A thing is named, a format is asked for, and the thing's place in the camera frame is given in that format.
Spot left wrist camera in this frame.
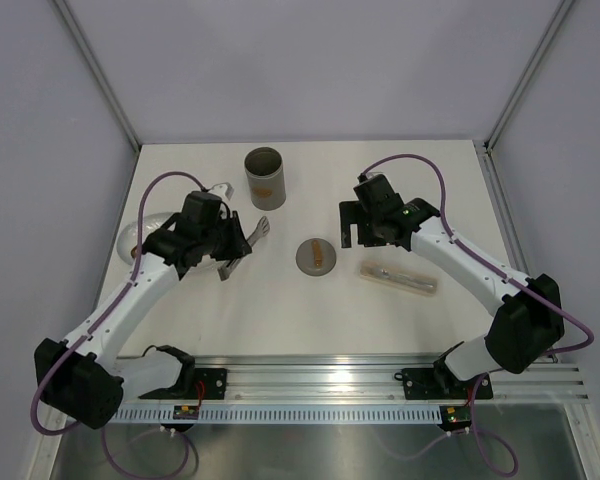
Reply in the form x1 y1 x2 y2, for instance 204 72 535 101
208 182 234 202

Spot grey lid with leather strap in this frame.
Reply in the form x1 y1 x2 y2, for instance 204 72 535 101
295 238 337 277

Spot grey cylindrical lunch container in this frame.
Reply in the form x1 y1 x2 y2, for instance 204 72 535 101
244 147 286 211

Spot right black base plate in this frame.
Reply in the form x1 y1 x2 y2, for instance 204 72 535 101
393 367 494 401

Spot white oval plate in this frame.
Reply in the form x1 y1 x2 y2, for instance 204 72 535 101
115 210 221 274

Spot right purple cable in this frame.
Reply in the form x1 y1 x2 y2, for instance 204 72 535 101
357 153 595 476

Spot purple cable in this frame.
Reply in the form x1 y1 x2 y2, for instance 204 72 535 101
357 153 595 476
30 171 216 476

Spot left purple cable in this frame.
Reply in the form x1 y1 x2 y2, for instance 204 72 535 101
30 171 216 476

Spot clear cutlery case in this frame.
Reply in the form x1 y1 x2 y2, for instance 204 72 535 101
358 261 438 297

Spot white slotted cable duct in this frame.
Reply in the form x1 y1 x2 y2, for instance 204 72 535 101
110 404 443 425

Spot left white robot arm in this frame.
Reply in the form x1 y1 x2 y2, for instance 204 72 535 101
33 184 252 429

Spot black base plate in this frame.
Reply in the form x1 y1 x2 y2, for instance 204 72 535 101
393 367 494 401
140 367 228 400

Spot aluminium mounting rail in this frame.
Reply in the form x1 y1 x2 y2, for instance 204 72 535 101
107 350 589 405

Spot steel serving tongs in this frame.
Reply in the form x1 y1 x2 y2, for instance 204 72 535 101
217 214 272 282

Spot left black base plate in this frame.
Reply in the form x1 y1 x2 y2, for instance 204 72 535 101
140 367 228 400

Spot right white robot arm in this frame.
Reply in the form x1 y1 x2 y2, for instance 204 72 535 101
339 175 564 397

